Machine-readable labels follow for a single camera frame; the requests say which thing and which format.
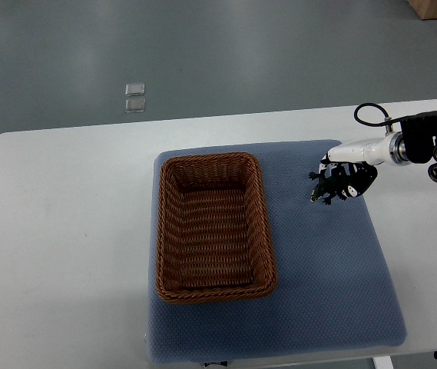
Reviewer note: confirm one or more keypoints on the blue-grey foam mat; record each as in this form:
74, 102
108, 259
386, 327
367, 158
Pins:
334, 289

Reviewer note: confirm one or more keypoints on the brown wicker basket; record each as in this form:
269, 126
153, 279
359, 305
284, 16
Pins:
213, 239

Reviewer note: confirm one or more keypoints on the dark label under mat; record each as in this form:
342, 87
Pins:
215, 364

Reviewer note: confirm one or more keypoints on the dark toy crocodile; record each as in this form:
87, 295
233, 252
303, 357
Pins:
329, 187

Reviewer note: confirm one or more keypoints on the white table leg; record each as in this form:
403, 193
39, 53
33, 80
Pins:
384, 362

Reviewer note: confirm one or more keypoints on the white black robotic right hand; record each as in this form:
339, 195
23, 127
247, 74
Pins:
360, 159

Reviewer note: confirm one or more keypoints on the upper floor socket plate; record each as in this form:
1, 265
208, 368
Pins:
135, 89

